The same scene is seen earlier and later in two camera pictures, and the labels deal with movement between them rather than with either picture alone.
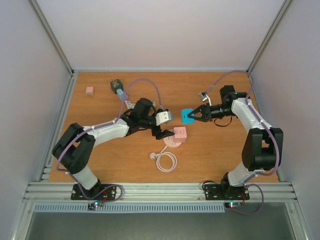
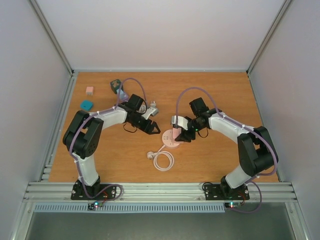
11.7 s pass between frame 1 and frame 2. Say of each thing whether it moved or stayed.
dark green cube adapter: stayed
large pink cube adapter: stayed
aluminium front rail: stayed
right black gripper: moved
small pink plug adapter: stayed
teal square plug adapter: moved
